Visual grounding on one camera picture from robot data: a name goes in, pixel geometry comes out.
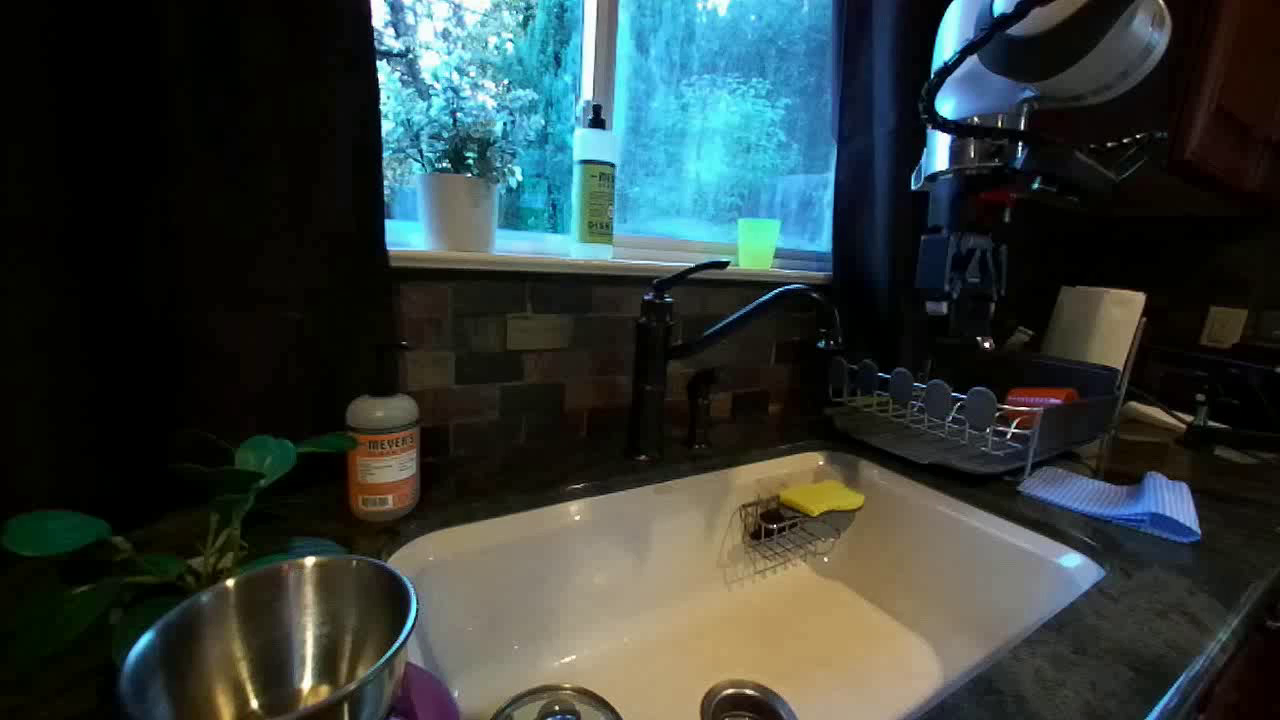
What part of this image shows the dark wide curtain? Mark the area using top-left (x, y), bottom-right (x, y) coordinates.
top-left (0, 0), bottom-right (401, 515)

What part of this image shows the purple plastic dish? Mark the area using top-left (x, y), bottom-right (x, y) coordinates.
top-left (388, 655), bottom-right (463, 720)

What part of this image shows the dark narrow curtain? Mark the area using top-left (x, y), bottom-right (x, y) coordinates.
top-left (829, 0), bottom-right (945, 367)

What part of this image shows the wire sink caddy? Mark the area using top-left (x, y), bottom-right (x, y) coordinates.
top-left (719, 488), bottom-right (865, 585)

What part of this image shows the white ceramic sink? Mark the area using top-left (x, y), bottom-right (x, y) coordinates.
top-left (382, 446), bottom-right (1110, 720)

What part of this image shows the metal sink drain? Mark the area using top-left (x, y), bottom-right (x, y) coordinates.
top-left (694, 675), bottom-right (799, 720)

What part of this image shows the blue white striped cloth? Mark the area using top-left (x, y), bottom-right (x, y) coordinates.
top-left (1014, 458), bottom-right (1208, 546)

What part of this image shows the yellow sponge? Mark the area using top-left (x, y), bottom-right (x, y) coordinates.
top-left (776, 474), bottom-right (867, 524)

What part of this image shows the green leafy houseplant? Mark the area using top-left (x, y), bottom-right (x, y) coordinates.
top-left (0, 426), bottom-right (354, 684)

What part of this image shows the dark bronze kitchen faucet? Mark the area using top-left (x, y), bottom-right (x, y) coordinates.
top-left (624, 256), bottom-right (846, 465)

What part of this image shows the beige wall outlet plate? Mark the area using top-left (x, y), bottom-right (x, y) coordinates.
top-left (1197, 298), bottom-right (1256, 355)

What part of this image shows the white soap bottle green label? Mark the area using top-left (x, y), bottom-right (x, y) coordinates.
top-left (570, 101), bottom-right (619, 260)

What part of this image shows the white framed window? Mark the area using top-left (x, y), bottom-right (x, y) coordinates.
top-left (364, 0), bottom-right (840, 283)

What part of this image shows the white paper towel roll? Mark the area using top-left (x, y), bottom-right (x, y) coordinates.
top-left (1041, 280), bottom-right (1150, 376)

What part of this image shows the round metal sink stopper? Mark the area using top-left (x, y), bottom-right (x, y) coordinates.
top-left (488, 680), bottom-right (624, 720)

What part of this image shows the black dish rack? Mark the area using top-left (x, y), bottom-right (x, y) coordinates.
top-left (822, 343), bottom-right (1133, 481)

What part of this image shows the green plastic cup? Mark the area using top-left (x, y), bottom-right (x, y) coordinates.
top-left (731, 217), bottom-right (785, 274)

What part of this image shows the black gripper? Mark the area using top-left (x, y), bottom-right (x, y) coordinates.
top-left (911, 132), bottom-right (1027, 328)

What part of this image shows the stainless steel bowl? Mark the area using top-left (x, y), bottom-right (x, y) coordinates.
top-left (115, 552), bottom-right (423, 720)

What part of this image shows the white bottle orange label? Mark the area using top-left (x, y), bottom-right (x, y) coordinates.
top-left (342, 387), bottom-right (423, 524)

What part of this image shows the white pot with plant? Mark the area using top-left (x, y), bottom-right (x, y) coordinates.
top-left (397, 110), bottom-right (526, 260)

